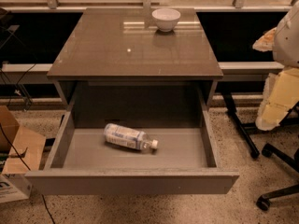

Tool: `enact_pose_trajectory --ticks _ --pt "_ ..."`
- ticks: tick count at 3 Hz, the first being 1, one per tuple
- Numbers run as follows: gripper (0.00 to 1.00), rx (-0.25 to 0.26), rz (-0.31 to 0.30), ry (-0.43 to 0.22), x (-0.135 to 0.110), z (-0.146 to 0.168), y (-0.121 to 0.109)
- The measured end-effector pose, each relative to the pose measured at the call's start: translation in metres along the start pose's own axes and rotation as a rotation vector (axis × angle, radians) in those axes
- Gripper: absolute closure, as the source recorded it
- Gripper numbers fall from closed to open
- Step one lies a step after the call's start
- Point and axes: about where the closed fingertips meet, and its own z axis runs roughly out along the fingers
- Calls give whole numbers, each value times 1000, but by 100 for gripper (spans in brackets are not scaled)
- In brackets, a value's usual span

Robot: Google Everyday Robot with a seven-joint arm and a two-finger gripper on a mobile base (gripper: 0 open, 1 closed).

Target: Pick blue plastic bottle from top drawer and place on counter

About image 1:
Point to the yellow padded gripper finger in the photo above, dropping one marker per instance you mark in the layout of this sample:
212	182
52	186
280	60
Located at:
280	95
265	42

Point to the blue label plastic bottle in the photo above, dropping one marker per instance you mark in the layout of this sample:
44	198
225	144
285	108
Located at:
128	137

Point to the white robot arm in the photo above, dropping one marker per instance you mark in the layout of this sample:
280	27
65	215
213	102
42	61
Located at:
286	39

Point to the open grey top drawer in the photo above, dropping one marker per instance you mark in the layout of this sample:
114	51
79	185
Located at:
82	162

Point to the grey cabinet with glossy top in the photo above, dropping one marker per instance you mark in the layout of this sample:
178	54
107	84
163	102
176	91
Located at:
117	66

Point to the black office chair base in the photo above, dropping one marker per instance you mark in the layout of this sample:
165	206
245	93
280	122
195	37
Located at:
278	186

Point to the white ceramic bowl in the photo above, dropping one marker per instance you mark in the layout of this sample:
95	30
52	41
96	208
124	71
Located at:
166	18

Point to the brown cardboard box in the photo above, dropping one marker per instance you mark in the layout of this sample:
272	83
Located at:
23	146

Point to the white printed box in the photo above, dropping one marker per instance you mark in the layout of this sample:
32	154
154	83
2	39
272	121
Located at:
14	188

